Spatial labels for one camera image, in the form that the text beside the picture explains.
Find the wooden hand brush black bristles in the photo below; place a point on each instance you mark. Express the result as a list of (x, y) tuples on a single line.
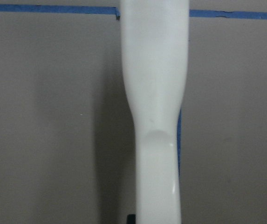
[(154, 40)]

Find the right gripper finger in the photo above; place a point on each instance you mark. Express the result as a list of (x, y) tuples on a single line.
[(131, 219)]

